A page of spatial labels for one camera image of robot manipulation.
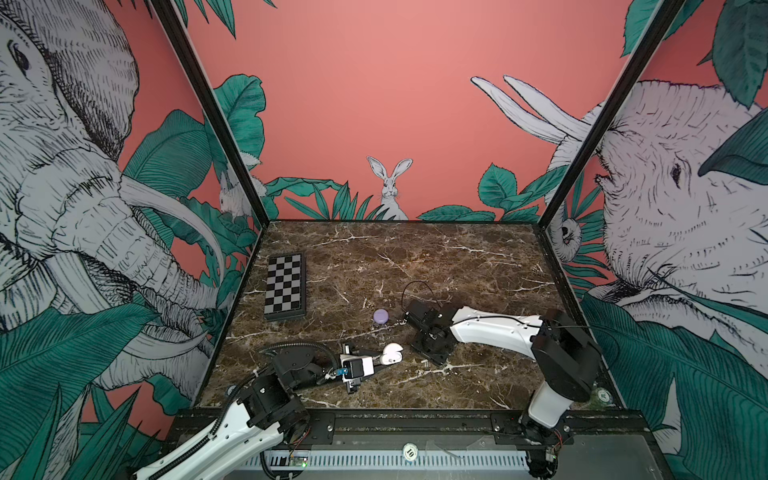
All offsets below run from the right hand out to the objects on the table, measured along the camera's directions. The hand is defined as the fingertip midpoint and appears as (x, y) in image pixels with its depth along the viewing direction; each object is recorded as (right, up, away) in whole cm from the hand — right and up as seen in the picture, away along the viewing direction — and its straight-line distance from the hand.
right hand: (414, 351), depth 85 cm
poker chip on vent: (-2, -19, -15) cm, 24 cm away
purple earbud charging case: (-10, +8, +8) cm, 16 cm away
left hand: (-7, +7, -22) cm, 24 cm away
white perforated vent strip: (-18, -21, -15) cm, 31 cm away
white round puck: (-6, +8, -24) cm, 27 cm away
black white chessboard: (-42, +17, +13) cm, 47 cm away
